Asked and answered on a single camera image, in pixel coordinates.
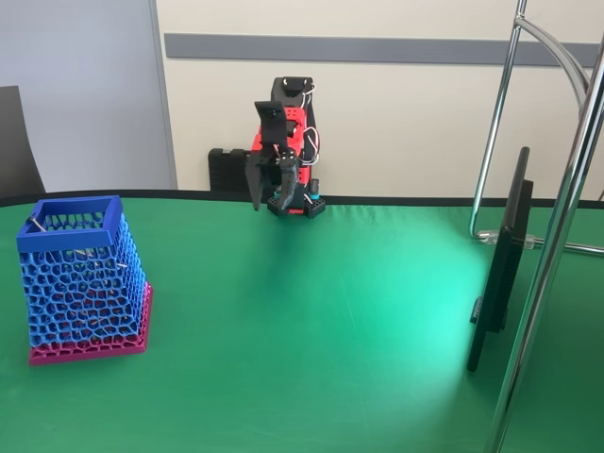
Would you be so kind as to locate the green cloth with black edge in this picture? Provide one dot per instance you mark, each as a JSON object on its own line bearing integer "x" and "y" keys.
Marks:
{"x": 307, "y": 354}

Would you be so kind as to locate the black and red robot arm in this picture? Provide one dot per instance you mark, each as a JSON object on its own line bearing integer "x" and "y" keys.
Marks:
{"x": 295, "y": 115}

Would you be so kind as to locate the clear plastic clamp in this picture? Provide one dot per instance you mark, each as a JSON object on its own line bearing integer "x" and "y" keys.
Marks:
{"x": 488, "y": 237}

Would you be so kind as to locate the black plastic case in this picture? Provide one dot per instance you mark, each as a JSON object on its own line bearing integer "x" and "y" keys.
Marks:
{"x": 226, "y": 172}

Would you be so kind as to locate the blue and magenta mesh basket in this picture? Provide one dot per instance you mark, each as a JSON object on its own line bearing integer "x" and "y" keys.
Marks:
{"x": 80, "y": 302}

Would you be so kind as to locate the chrome tube stand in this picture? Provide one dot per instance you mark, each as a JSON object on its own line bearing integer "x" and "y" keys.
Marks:
{"x": 547, "y": 283}

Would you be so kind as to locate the grey wall rail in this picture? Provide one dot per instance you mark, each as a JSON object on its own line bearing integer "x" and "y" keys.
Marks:
{"x": 377, "y": 48}

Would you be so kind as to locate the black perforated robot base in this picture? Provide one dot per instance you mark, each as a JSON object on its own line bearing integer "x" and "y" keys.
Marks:
{"x": 317, "y": 206}

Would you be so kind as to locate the small camera board with mount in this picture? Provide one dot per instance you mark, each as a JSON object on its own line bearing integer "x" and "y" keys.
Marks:
{"x": 273, "y": 120}

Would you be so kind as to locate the black flat light panel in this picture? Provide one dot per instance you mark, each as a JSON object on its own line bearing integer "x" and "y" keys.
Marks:
{"x": 500, "y": 283}

